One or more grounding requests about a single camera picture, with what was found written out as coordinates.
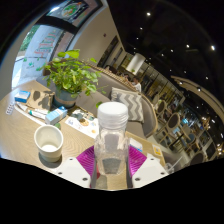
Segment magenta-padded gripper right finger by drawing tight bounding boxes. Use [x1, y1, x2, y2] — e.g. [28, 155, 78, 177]
[127, 145, 169, 190]

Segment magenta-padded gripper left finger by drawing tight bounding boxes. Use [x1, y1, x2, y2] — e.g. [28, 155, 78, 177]
[55, 145, 98, 190]

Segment clear white-capped water bottle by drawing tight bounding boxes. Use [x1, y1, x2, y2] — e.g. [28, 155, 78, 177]
[93, 101, 131, 177]

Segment clear plastic cup with straw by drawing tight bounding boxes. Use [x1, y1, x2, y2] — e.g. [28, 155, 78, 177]
[163, 162, 176, 174]

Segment yellow card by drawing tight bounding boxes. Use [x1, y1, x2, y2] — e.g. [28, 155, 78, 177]
[152, 144, 163, 157]

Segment small white and blue box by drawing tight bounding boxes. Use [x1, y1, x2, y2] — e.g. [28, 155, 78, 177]
[129, 137, 144, 153]

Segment white paper cup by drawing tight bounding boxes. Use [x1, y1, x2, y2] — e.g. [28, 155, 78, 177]
[33, 124, 64, 163]

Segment colourful printed paper sheet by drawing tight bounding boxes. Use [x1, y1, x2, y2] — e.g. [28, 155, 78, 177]
[64, 108, 100, 139]

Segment grey curved sofa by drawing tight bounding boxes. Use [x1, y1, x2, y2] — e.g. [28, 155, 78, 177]
[43, 59, 159, 139]

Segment group of dining chairs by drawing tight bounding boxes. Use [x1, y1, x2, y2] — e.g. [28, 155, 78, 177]
[151, 96, 224, 164]

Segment blue and white carton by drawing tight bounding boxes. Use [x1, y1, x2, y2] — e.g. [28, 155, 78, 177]
[44, 105, 69, 126]

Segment grey chevron pillow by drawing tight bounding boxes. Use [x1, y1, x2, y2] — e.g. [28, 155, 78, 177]
[110, 87, 145, 124]

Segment white tube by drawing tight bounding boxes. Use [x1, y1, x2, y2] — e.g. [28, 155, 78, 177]
[16, 101, 48, 120]

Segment person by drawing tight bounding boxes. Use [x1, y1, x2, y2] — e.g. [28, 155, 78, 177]
[130, 77, 143, 93]

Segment pill blister pack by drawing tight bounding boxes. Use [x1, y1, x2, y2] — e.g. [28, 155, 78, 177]
[5, 101, 17, 115]

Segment green potted plant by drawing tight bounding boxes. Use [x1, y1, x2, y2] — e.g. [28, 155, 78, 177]
[35, 49, 108, 109]

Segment printed window sticker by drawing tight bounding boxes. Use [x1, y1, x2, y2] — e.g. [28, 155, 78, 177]
[11, 24, 73, 89]

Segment group of ceiling lights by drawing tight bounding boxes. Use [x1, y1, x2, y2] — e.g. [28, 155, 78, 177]
[144, 11, 216, 81]

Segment framed food poster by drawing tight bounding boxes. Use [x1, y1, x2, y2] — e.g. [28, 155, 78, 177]
[46, 0, 103, 28]

